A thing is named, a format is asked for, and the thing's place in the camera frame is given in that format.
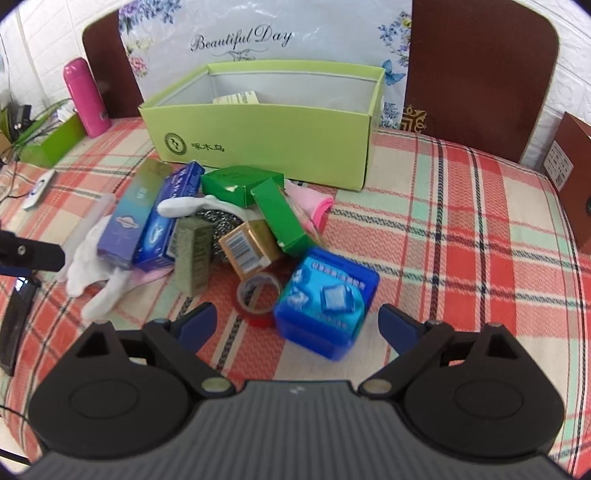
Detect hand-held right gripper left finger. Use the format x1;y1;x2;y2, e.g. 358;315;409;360
74;302;235;398

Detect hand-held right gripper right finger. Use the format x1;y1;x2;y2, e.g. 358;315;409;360
359;304;520;398

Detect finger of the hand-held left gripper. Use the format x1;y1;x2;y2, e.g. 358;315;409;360
0;230;66;274
0;277;43;376

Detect olive green carton box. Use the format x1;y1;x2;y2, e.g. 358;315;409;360
172;216;216;297

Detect blue plastic square container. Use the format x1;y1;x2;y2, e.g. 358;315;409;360
273;246;380;361

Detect gold carton box with barcode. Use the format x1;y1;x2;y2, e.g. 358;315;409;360
218;220;283;281

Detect dark blue carton box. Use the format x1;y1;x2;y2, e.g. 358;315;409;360
133;161;205;273

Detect purple teal toothpaste box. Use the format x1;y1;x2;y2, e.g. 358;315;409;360
96;159;174;271

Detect green floral carton box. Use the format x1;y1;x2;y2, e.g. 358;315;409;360
200;167;285;208

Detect pink cloth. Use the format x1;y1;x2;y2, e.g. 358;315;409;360
283;179;336;241

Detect light green storage box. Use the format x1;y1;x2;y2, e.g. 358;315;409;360
139;60;387;193

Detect red tape roll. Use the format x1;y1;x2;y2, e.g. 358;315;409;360
236;272;284;330

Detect white remote control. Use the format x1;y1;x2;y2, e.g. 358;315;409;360
22;169;57;212

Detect pink sock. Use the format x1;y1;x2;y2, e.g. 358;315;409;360
131;267;174;287

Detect steel wool scrubber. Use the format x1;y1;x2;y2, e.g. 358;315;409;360
191;207;251;265

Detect red plaid bed sheet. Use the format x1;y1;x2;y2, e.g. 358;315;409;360
0;115;591;467

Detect small green open box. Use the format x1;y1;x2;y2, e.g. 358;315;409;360
17;112;87;168

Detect long green carton box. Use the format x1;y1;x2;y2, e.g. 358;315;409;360
250;178;318;257

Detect black charger devices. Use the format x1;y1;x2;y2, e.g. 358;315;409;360
0;103;34;141

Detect pink thermos bottle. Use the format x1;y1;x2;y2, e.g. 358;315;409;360
63;58;112;138

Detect brown cardboard box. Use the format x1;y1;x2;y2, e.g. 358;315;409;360
539;112;591;256

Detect white paper label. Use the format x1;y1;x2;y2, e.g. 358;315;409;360
213;91;259;105

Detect white floral bedding package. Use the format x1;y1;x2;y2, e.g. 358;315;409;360
117;0;414;134

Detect thin black cable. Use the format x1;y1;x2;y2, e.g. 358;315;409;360
0;157;29;205

